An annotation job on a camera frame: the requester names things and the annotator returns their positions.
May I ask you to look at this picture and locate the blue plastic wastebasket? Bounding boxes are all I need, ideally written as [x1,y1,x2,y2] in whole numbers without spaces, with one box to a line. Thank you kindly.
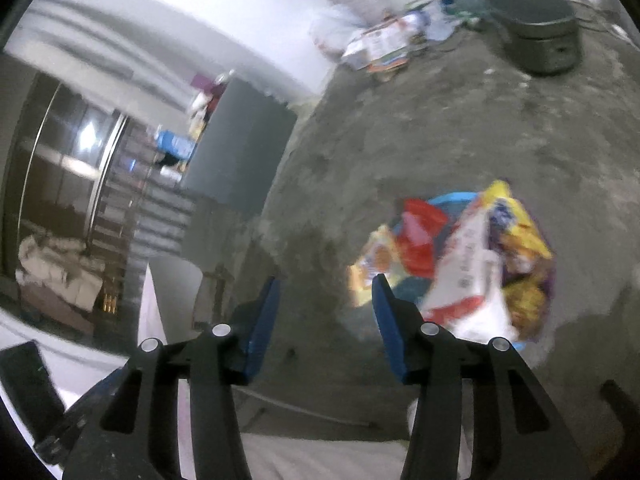
[387,190,557,356]

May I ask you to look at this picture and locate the cluster of small packets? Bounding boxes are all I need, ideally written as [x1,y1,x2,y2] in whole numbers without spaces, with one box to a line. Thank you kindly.
[187,75,232,142]

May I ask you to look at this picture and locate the yellow noodle snack packet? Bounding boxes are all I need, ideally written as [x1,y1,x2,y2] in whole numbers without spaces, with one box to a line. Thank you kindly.
[500,230,557,344]

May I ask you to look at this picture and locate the grey cabinet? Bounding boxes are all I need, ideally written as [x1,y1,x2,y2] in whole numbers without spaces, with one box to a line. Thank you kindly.
[180,77,299,217]

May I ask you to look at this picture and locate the beige hanging coat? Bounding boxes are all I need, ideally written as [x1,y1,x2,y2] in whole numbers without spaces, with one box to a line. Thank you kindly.
[15,235,104,312]

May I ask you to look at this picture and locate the red plastic bag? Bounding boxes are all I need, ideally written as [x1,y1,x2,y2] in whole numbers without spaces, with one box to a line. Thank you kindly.
[395,199,449,277]

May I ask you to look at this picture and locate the white plastic bag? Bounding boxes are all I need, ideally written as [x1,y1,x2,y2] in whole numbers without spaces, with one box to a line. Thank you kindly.
[307,5,362,57]

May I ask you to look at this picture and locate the blue detergent bottle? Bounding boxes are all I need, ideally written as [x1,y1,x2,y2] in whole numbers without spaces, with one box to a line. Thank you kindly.
[157,130,194,159]

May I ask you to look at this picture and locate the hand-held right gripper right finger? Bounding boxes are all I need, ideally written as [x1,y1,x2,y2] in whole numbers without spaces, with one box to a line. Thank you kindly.
[371,273,592,480]

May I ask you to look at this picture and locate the orange snack packet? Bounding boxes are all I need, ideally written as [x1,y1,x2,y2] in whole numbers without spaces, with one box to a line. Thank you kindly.
[347,225,402,307]

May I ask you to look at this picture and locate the pile of printed cartons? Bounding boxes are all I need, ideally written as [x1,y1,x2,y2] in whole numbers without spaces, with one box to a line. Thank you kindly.
[342,0,462,72]

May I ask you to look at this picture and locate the white red paper bag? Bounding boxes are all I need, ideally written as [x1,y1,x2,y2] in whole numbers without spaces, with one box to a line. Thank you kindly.
[420,210,517,342]

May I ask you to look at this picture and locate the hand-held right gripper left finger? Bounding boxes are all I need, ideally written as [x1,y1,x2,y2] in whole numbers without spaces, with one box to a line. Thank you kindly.
[61,276,282,480]

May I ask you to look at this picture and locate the black rice cooker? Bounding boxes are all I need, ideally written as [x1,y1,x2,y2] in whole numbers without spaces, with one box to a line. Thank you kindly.
[484,0,584,77]

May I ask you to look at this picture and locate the metal railing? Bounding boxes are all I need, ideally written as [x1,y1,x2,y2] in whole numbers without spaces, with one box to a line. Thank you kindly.
[100,125,197,263]

